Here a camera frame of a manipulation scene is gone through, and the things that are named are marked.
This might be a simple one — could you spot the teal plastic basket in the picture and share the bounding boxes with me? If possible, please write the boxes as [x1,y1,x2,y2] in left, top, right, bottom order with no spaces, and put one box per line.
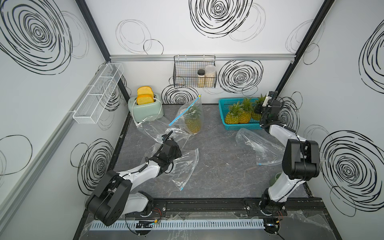
[219,98,261,131]

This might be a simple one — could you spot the white toaster cable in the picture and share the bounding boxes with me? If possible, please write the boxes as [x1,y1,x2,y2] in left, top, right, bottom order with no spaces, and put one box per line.
[130,96,163,128]

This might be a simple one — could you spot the yellow pineapple green crown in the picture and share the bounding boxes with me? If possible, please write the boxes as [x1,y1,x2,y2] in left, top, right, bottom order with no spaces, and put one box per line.
[225,102,242,125]

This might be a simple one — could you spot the front yellow toast slice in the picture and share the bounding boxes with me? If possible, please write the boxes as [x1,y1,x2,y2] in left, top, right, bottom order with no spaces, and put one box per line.
[136,94,155,105]

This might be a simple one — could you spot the yellow toast slice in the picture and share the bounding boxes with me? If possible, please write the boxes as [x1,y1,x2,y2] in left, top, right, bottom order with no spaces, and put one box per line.
[136,94,155,105]
[137,86,154,98]

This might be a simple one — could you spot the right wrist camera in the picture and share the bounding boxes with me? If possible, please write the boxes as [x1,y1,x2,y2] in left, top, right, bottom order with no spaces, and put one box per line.
[263,91,279,107]

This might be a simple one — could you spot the clear zip-top bag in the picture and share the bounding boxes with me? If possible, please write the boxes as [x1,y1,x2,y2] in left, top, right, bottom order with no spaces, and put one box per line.
[136,117,192,149]
[157,149,199,191]
[236,128,285,166]

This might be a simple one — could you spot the rear yellow toast slice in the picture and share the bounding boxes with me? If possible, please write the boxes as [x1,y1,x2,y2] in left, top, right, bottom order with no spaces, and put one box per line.
[137,86,154,98]

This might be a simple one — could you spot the grey slotted cable duct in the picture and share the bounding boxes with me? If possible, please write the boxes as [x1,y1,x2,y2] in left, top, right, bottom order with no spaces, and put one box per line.
[90,219,265,231]

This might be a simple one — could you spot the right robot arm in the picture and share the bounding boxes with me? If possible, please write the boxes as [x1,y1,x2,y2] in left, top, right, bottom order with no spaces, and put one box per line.
[259,97,320,216]

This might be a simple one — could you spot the white-lid spice jar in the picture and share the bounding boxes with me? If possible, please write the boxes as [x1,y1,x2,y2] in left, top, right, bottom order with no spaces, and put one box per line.
[205,65,217,88]

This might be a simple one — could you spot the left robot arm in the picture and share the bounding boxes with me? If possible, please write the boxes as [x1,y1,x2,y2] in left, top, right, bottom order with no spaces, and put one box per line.
[85,131,182,226]

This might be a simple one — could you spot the mint green toaster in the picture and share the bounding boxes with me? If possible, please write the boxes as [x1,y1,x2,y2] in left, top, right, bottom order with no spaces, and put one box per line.
[128,93,164,123]

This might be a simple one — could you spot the green ceramic cup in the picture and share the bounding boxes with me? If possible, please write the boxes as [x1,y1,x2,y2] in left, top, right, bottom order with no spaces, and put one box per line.
[269,173,282,187]

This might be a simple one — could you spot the dark-lid spice jar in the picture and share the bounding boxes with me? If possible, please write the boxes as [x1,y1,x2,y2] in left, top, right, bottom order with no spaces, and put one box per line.
[198,69,205,88]

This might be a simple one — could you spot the black wire wall basket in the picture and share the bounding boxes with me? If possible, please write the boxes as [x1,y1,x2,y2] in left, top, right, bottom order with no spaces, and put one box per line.
[173,55,217,88]

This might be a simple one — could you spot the blue-zip clear bag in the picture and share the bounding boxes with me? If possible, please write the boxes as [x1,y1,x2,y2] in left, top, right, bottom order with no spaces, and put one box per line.
[169,95,204,135]

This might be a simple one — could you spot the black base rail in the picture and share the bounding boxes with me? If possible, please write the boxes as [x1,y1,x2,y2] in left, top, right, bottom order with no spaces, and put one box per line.
[85,197,326,217]

